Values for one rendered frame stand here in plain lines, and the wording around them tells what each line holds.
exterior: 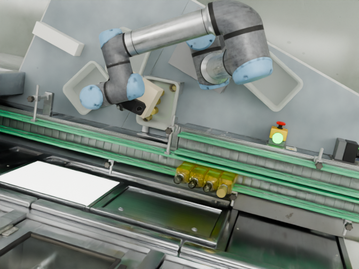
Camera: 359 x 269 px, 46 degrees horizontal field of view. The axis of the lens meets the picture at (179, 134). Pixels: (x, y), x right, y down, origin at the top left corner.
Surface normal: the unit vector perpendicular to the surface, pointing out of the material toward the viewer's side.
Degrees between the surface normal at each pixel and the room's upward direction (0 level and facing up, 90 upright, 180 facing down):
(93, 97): 0
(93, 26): 0
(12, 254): 90
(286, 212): 0
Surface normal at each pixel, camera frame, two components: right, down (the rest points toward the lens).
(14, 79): 0.95, 0.22
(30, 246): 0.18, -0.96
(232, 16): -0.32, 0.01
